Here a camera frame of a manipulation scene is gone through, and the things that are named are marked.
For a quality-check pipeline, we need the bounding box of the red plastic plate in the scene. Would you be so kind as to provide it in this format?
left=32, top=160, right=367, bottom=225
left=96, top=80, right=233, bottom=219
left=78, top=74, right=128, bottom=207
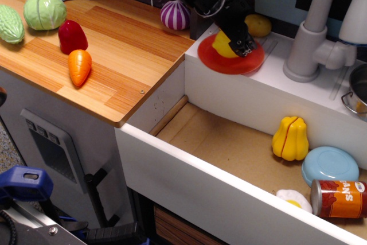
left=197, top=35, right=265, bottom=75

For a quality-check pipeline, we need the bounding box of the grey toy oven door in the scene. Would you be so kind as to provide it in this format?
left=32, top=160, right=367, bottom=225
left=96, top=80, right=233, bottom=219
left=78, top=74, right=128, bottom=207
left=21, top=108, right=87, bottom=194

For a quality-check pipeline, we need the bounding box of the white toy sink basin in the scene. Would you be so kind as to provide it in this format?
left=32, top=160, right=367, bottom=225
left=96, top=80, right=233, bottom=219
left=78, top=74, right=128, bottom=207
left=115, top=34, right=366, bottom=244

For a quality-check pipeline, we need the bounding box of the green toy cabbage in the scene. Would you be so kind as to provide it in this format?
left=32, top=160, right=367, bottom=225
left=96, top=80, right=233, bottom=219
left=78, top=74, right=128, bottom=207
left=23, top=0, right=67, bottom=30

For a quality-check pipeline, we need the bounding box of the light blue plastic plate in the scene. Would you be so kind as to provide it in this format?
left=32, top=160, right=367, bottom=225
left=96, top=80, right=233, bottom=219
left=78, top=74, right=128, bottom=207
left=301, top=146, right=360, bottom=186

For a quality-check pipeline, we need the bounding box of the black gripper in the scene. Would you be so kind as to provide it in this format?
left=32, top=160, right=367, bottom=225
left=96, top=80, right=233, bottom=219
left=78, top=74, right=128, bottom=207
left=183, top=0, right=257, bottom=57

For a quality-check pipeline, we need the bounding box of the toy beans can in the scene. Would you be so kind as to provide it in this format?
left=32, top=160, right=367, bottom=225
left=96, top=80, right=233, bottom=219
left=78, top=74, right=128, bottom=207
left=310, top=180, right=366, bottom=219

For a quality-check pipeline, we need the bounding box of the orange toy carrot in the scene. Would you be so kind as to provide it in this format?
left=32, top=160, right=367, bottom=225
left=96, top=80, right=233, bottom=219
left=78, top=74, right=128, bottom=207
left=68, top=49, right=92, bottom=87

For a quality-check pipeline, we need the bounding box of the yellow toy squash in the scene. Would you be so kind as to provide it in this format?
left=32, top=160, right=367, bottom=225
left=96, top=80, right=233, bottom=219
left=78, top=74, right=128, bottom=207
left=272, top=116, right=309, bottom=161

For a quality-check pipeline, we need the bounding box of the green toy bitter gourd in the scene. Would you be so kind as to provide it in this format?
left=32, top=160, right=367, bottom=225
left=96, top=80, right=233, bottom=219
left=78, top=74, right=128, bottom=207
left=1, top=5, right=25, bottom=44

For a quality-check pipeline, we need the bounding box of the silver toy pot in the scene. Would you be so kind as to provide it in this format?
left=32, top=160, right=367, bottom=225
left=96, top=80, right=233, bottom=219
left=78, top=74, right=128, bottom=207
left=341, top=64, right=366, bottom=121

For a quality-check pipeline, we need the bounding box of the toy fried egg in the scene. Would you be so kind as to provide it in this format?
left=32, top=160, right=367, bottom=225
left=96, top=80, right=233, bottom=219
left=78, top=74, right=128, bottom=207
left=276, top=189, right=313, bottom=213

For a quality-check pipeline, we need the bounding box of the purple striped toy onion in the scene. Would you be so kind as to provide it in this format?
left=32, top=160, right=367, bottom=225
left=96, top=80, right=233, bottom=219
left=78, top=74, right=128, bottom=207
left=160, top=0, right=190, bottom=30

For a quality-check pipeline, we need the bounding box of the yellow toy lemon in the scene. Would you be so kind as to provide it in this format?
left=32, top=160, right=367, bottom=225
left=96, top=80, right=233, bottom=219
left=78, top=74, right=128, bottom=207
left=212, top=30, right=238, bottom=59

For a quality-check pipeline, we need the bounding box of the black cable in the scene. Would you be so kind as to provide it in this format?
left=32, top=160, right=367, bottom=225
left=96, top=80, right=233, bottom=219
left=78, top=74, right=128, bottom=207
left=0, top=210, right=18, bottom=245

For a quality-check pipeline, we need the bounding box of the yellow toy potato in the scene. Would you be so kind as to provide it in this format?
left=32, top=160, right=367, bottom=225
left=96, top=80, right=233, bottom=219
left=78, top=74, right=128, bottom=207
left=245, top=14, right=272, bottom=37

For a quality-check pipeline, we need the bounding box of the grey toy faucet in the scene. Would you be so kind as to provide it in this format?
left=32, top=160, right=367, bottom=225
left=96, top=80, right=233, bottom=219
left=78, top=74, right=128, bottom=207
left=283, top=0, right=366, bottom=83

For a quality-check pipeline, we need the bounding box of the black oven door handle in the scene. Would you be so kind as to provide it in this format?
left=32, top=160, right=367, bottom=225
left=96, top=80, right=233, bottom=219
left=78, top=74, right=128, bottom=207
left=84, top=168, right=120, bottom=228

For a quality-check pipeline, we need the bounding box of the blue clamp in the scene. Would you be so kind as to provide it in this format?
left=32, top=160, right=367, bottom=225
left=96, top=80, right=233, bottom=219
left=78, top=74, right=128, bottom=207
left=1, top=165, right=53, bottom=204

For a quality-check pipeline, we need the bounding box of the red toy pepper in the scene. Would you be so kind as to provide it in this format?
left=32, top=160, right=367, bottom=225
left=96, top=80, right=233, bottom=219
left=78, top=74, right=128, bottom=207
left=58, top=20, right=88, bottom=55

